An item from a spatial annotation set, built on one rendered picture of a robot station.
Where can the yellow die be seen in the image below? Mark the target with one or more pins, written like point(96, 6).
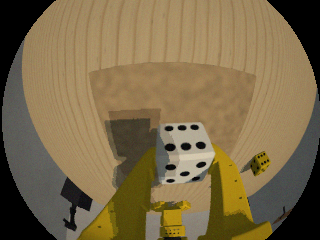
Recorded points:
point(260, 163)

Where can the brown textured mat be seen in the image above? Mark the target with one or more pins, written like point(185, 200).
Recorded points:
point(132, 100)

